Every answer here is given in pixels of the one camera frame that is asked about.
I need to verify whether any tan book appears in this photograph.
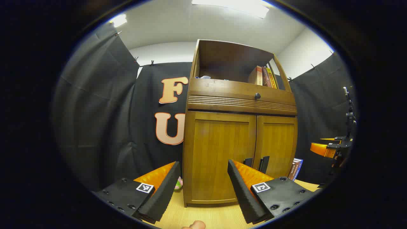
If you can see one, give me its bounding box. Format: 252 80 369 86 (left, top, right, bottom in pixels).
248 65 263 86

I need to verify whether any wooden shoe cabinet door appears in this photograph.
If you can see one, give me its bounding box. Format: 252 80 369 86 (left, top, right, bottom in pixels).
184 111 257 204
253 115 298 180

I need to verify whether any blue standing book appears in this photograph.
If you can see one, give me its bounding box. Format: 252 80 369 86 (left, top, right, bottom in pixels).
292 158 303 182

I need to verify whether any yellow book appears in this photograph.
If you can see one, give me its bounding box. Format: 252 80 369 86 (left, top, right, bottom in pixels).
266 67 278 89

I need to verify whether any wooden double-door shoe cabinet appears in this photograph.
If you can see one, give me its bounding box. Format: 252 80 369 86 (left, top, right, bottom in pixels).
182 39 299 208

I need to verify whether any black backdrop cloth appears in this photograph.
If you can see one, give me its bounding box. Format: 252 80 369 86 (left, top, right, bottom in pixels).
52 22 358 194

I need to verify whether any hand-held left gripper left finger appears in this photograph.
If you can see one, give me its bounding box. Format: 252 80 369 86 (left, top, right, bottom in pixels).
92 161 181 224

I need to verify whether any dark red book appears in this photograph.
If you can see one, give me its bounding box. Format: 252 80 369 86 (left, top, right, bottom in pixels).
261 66 272 87

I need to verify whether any small ceiling light panel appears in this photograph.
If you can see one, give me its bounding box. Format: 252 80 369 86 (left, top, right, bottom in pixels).
110 14 128 28

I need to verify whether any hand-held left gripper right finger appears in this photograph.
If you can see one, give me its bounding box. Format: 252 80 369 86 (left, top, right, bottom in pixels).
227 159 315 225

